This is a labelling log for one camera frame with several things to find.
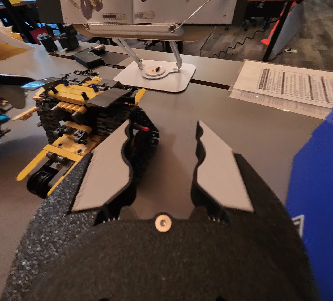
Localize grey divider panel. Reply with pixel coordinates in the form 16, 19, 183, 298
271, 2, 304, 52

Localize yellow black toy brick vehicle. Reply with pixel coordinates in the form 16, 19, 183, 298
12, 76, 160, 200

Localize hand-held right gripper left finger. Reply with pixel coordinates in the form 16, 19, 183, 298
71, 119, 134, 213

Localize blue plastic bin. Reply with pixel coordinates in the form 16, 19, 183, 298
286, 110, 333, 301

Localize white book stand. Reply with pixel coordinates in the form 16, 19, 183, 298
29, 0, 257, 94

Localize thin black usb cable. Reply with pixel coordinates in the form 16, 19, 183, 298
66, 69, 100, 77

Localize black power bank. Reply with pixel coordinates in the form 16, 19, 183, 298
72, 48, 104, 69

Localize black coiled cable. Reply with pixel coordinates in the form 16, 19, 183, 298
211, 24, 263, 58

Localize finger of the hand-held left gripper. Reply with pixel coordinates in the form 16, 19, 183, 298
0, 74, 35, 110

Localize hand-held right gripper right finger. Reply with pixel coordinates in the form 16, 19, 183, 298
191, 120, 255, 215

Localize yellow cardboard box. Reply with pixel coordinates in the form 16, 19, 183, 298
0, 26, 35, 61

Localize laminated paper sheet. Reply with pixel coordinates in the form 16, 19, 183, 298
229, 59, 333, 120

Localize orange traffic cone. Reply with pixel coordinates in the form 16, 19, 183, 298
261, 16, 283, 46

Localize black battery charger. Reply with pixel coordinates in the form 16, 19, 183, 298
36, 33, 58, 52
57, 24, 80, 51

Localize loose toy brick pieces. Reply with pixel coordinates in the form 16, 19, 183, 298
0, 99, 12, 139

